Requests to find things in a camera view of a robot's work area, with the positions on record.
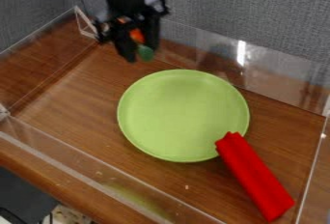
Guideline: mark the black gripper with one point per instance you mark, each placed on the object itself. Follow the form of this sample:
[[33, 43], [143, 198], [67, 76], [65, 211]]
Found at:
[[125, 15]]

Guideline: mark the orange toy carrot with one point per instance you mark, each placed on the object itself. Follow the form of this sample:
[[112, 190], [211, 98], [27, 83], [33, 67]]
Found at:
[[144, 51]]

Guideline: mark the green plate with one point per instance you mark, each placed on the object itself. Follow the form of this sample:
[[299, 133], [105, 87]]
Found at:
[[175, 111]]

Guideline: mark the red folded cloth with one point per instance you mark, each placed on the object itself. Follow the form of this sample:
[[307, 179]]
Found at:
[[254, 175]]

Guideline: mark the clear acrylic enclosure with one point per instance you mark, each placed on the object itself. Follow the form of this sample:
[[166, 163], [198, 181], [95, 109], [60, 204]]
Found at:
[[61, 82]]

